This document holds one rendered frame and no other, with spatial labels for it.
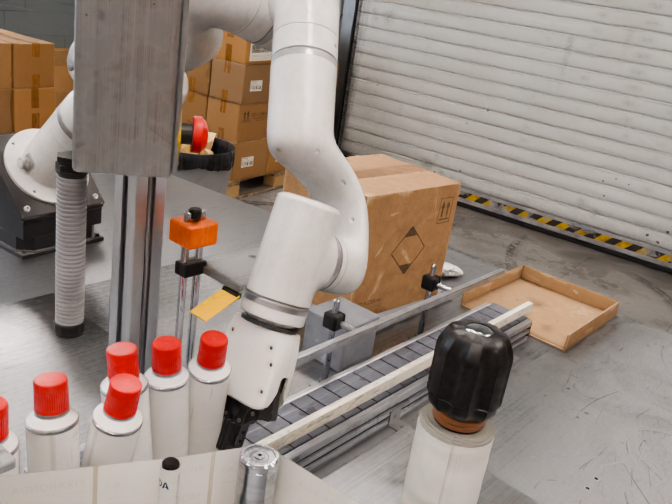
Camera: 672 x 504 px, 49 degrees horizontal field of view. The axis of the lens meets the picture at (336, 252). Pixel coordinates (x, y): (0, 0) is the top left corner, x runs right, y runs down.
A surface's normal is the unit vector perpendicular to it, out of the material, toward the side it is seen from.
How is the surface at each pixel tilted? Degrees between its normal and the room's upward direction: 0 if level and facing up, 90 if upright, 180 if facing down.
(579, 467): 0
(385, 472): 0
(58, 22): 90
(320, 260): 86
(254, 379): 69
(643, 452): 0
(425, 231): 90
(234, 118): 90
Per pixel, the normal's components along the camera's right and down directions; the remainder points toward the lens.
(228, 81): -0.52, 0.23
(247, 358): -0.55, -0.15
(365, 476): 0.15, -0.92
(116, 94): 0.25, 0.38
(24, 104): 0.80, 0.31
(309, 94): 0.26, -0.22
